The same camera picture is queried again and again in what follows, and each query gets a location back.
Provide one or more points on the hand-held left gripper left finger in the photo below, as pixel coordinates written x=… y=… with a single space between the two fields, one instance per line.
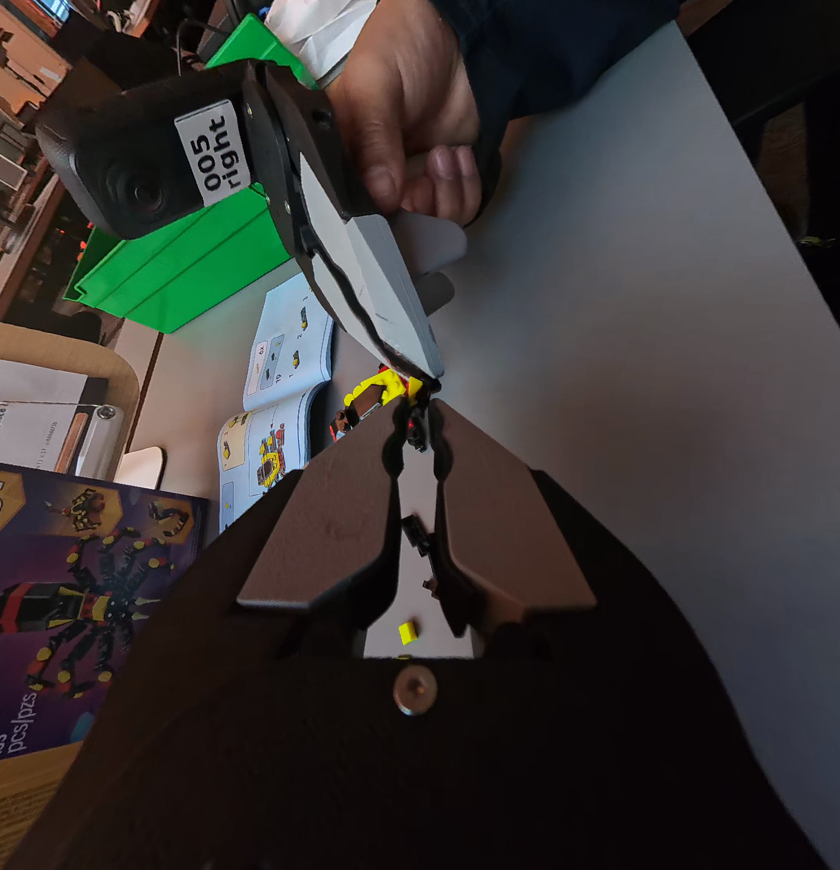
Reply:
x=311 y=530

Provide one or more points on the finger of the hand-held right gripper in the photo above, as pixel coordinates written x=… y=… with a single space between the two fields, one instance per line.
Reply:
x=389 y=292
x=321 y=211

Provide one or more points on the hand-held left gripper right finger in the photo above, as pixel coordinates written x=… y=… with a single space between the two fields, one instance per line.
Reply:
x=515 y=530

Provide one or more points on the person's right forearm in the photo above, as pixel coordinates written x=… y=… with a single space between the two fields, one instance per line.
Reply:
x=562 y=54

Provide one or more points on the partly built lego model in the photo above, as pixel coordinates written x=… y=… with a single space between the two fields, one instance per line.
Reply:
x=375 y=397

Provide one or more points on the lego instruction booklet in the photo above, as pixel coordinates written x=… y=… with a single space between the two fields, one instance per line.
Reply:
x=284 y=353

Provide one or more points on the small yellow lego piece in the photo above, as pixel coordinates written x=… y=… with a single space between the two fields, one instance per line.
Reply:
x=409 y=632

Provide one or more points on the purple lego set box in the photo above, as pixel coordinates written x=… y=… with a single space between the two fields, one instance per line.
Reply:
x=86 y=578

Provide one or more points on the person's right hand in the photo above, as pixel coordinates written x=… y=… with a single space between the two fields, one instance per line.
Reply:
x=406 y=102

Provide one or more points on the brown wooden shelf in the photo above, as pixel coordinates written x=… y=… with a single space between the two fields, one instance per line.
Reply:
x=18 y=81

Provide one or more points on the green plastic bin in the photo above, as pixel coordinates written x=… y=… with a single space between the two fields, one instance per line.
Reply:
x=188 y=272

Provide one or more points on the white curved plastic piece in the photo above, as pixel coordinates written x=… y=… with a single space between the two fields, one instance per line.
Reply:
x=141 y=465

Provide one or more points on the white cloth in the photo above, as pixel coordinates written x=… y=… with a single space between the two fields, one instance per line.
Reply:
x=318 y=27

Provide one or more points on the metal clipboard clip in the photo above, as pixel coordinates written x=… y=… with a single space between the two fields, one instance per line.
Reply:
x=101 y=414

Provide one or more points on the wooden clipboard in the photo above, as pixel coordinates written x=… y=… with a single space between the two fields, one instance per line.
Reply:
x=120 y=367

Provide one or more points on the white paper sheet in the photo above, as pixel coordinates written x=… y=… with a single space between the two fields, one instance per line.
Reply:
x=32 y=408

